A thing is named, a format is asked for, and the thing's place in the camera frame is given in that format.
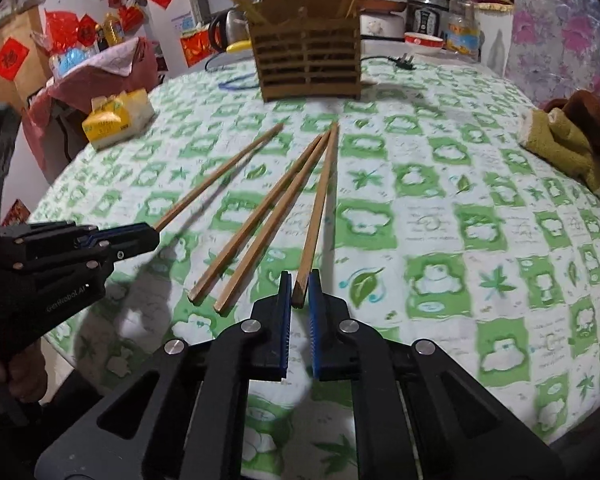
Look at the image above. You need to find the blue plastic item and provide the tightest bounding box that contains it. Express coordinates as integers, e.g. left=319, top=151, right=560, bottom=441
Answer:
left=49, top=48, right=84, bottom=76

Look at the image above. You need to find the black power plug cable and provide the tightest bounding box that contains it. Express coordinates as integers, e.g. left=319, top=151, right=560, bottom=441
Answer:
left=360, top=52, right=415, bottom=72

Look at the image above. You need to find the red white bowl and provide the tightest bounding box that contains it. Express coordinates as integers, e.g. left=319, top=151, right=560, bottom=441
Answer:
left=403, top=31, right=445, bottom=57

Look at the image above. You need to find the clear plastic oil bottle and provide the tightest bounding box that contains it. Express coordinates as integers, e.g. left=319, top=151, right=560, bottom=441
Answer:
left=444, top=0, right=481, bottom=56

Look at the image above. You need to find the red plastic bag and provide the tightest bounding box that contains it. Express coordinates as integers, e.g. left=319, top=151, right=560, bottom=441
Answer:
left=44, top=9, right=99, bottom=56

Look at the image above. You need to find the person's left hand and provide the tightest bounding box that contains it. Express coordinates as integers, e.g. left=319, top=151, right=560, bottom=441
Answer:
left=0, top=346, right=47, bottom=407

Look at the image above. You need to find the silver black rice cooker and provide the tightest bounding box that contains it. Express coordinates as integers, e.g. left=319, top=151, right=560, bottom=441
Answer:
left=407, top=0, right=454, bottom=39

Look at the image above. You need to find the floral plastic curtain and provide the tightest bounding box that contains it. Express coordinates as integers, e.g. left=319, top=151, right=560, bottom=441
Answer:
left=502, top=0, right=600, bottom=107

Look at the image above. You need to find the red printed packet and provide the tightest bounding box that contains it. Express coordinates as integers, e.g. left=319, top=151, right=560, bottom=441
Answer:
left=179, top=27, right=216, bottom=69

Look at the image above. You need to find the pink covered side table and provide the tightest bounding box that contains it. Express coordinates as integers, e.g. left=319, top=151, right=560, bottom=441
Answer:
left=27, top=37, right=161, bottom=172

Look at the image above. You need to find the wooden slatted chopstick holder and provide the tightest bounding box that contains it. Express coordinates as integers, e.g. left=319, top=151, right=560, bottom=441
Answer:
left=247, top=0, right=364, bottom=104

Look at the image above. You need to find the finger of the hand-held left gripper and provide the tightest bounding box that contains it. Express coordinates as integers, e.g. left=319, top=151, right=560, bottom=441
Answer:
left=14, top=236, right=161, bottom=276
left=0, top=221, right=161, bottom=257

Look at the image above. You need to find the blue cable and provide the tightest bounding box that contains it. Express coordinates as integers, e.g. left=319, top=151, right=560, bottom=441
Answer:
left=218, top=72, right=261, bottom=90

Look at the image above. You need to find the yellow oil bottle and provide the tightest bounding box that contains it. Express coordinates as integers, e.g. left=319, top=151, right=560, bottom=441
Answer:
left=102, top=12, right=126, bottom=46

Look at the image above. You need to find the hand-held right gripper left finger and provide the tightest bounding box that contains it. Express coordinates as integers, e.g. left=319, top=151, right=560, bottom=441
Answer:
left=35, top=270, right=293, bottom=480

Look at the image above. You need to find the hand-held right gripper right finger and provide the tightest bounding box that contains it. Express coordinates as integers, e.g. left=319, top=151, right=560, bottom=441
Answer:
left=306, top=269, right=566, bottom=480

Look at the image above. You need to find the brown olive plush coat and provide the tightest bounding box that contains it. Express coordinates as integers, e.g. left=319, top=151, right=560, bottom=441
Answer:
left=519, top=89, right=600, bottom=202

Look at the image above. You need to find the white electric pot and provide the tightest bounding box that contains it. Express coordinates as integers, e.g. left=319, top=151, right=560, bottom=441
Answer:
left=360, top=10, right=409, bottom=41

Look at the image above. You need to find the yellow tissue pack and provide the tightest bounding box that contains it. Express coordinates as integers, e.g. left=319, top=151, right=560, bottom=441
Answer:
left=81, top=87, right=155, bottom=151

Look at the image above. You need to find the stainless electric kettle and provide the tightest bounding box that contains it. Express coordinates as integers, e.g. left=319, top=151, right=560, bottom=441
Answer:
left=208, top=7, right=253, bottom=56

